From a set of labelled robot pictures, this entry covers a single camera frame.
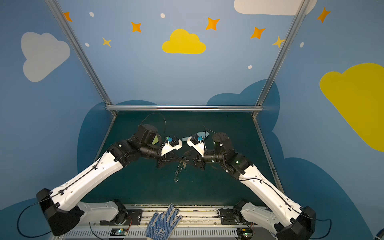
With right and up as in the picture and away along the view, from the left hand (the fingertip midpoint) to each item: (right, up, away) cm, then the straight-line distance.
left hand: (181, 157), depth 65 cm
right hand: (+2, +1, +1) cm, 3 cm away
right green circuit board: (+31, -38, +6) cm, 49 cm away
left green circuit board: (-31, -37, +6) cm, 49 cm away
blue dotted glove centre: (-10, -35, +7) cm, 37 cm away
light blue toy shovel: (+13, +8, +45) cm, 47 cm away
